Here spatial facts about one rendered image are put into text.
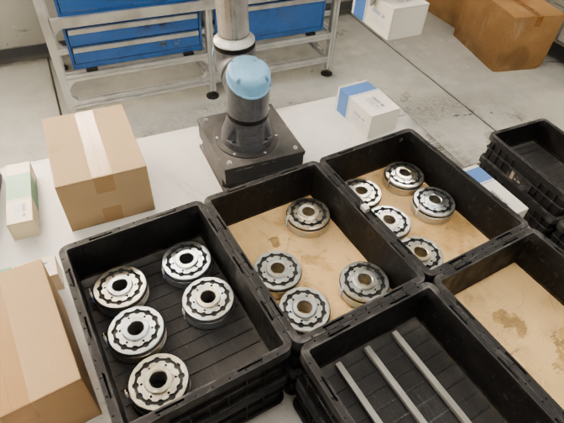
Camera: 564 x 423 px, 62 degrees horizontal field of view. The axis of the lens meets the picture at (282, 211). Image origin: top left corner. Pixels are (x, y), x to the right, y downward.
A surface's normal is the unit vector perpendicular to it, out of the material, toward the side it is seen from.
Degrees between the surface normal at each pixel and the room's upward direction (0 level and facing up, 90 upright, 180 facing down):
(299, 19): 90
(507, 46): 90
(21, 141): 0
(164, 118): 0
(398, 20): 90
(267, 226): 0
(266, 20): 90
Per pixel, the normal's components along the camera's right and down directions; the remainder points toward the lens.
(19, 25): 0.42, 0.67
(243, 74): 0.12, -0.57
